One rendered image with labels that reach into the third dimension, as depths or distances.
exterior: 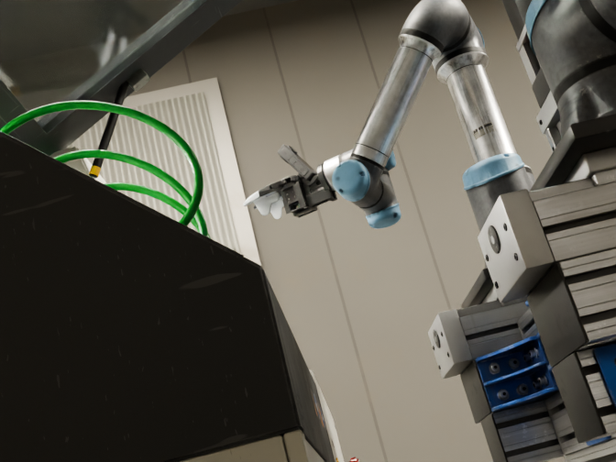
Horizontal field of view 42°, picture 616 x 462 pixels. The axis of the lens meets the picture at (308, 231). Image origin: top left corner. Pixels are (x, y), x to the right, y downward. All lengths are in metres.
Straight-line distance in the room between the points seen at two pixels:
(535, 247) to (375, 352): 2.26
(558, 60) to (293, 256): 2.28
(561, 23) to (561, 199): 0.25
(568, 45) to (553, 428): 0.62
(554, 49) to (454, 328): 0.52
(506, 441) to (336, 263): 1.96
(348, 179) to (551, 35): 0.64
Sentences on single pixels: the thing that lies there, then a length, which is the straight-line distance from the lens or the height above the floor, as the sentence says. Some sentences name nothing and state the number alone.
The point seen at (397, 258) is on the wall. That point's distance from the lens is 3.23.
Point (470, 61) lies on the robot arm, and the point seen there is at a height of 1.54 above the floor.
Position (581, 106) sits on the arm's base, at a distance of 1.02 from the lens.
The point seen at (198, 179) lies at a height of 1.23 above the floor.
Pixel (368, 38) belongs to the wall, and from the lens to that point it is 3.70.
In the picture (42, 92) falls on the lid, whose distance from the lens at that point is 1.62.
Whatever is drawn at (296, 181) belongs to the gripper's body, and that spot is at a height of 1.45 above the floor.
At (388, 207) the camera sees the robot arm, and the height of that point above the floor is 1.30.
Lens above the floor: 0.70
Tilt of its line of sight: 21 degrees up
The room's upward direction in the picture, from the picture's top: 15 degrees counter-clockwise
